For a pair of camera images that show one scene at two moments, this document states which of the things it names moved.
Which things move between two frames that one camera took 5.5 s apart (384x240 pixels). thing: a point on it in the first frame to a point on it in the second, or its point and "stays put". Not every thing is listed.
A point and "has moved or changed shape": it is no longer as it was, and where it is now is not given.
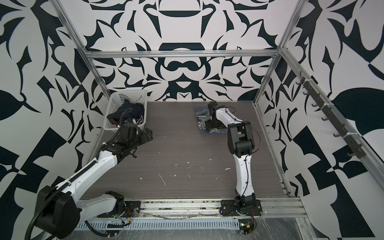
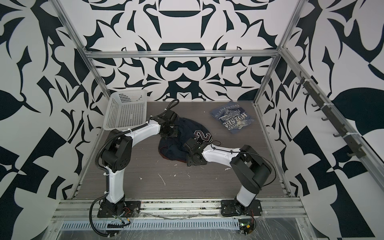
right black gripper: [209, 125] to [189, 161]
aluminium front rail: [274, 208] stays put
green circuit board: [246, 225] stays put
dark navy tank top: [137, 111] to [172, 148]
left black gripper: [144, 138] to [175, 135]
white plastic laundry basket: [116, 99] stays put
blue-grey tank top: [203, 114] has moved or changed shape
